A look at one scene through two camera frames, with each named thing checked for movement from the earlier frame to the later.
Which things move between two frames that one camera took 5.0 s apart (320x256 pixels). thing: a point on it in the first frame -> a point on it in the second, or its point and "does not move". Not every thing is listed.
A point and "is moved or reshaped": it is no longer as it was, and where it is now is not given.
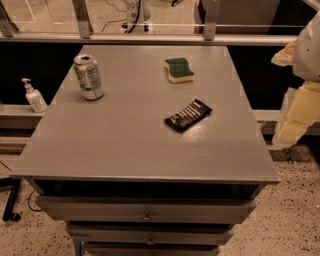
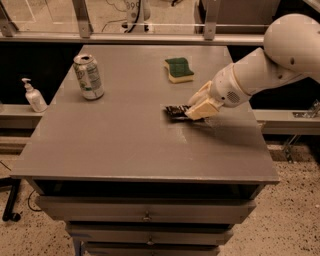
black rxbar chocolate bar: [185, 118] is moved or reshaped
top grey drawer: [144, 210] does not move
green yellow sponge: [178, 70] does not move
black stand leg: [13, 184] does not move
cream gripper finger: [285, 57] -> [223, 87]
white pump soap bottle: [34, 98] does not move
